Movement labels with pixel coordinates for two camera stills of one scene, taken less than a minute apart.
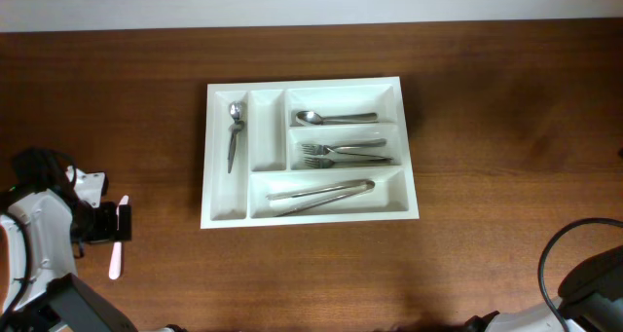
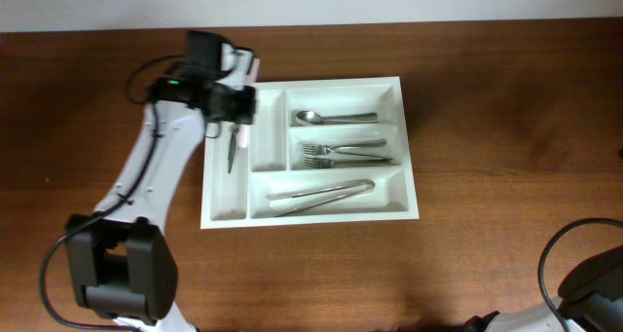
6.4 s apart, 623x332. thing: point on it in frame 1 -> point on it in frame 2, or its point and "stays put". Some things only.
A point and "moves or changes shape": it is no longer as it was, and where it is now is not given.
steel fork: (323, 163) stays put
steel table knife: (364, 184) stays put
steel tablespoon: (313, 118) stays put
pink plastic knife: (117, 247) moves or changes shape
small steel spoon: (235, 129) stays put
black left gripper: (108, 231) -> (248, 106)
